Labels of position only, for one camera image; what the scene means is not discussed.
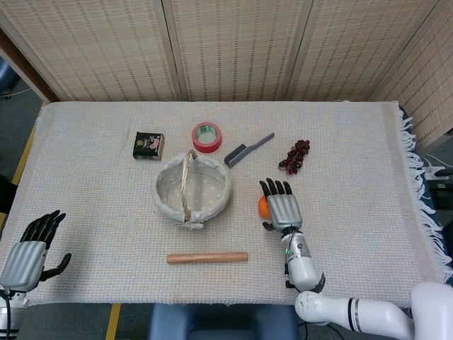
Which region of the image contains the small dark box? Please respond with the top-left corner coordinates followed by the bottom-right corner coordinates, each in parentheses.
top-left (132, 131), bottom-right (166, 162)

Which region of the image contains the woven folding screen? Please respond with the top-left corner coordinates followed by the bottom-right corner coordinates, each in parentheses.
top-left (0, 0), bottom-right (453, 149)

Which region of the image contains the wooden rolling pin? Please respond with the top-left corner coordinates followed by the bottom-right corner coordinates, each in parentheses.
top-left (166, 251), bottom-right (250, 266)

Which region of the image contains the orange fruit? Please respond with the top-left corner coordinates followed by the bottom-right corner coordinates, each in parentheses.
top-left (257, 195), bottom-right (273, 218)

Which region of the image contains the white woven tablecloth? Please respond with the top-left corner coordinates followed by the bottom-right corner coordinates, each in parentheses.
top-left (0, 100), bottom-right (453, 306)

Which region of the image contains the fabric-lined wicker basket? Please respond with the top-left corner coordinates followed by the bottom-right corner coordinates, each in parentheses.
top-left (152, 149), bottom-right (235, 231)

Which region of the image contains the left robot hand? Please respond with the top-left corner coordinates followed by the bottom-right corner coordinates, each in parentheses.
top-left (0, 210), bottom-right (72, 293)

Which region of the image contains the dark red grape bunch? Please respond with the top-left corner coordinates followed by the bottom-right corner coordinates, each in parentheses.
top-left (278, 140), bottom-right (312, 176)

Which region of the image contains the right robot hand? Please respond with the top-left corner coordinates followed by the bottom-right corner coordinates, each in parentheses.
top-left (258, 178), bottom-right (304, 232)

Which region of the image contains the red tape roll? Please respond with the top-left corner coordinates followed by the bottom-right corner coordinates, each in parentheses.
top-left (191, 122), bottom-right (223, 154)

